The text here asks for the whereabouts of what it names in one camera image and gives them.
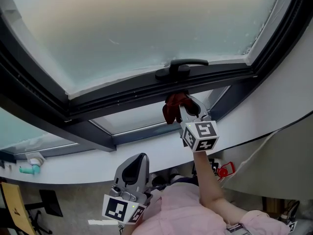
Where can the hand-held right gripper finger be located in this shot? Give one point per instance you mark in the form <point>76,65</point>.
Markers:
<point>184,117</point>
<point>203,109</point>

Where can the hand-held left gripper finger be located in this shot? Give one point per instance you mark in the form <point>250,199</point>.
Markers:
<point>118,175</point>
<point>146,175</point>

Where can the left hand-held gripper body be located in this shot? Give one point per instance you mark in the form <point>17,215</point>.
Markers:
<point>115,209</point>

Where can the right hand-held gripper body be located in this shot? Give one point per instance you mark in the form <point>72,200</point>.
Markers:
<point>203,133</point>

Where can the red wiping cloth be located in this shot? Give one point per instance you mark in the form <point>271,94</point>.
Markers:
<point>171,109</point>

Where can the person's right forearm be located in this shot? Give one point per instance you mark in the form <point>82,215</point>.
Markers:
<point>207,187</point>

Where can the person's left shoe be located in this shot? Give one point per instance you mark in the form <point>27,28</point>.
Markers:
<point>156,179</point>

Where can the person's shoe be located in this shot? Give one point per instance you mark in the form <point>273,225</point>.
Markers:
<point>156,179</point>
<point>174,173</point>

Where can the person's right shoe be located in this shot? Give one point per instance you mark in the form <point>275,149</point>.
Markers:
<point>174,173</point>

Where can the person's dark trousers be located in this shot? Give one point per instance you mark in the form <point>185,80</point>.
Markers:
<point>183,180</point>

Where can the clear plastic bottle red label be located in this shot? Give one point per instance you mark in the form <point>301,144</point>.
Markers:
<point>226,171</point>

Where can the person's pink shirt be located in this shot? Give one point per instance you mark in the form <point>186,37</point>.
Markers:
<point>178,214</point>

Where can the black office chair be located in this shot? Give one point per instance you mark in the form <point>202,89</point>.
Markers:
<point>39,223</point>

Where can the white tape roll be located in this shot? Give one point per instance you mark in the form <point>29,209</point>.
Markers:
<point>35,161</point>

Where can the white partition panel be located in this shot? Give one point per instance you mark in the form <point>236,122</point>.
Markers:
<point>281,165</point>

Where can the teal plastic tool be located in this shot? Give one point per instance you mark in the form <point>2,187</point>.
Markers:
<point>29,170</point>

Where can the openable frosted window sash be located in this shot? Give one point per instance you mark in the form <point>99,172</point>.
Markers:
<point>146,33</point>

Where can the yellow chair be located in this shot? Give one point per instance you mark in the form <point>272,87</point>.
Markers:
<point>14,204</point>

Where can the large fixed frosted window pane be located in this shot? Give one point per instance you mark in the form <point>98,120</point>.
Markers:
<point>19,131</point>

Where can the small dark window latch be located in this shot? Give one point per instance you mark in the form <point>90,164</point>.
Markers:
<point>2,164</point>

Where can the spare grey hand-held gripper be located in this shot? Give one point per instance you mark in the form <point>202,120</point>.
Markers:
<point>289,217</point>

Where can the dark grey window frame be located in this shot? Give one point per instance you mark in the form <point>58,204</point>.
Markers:
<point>85,136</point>

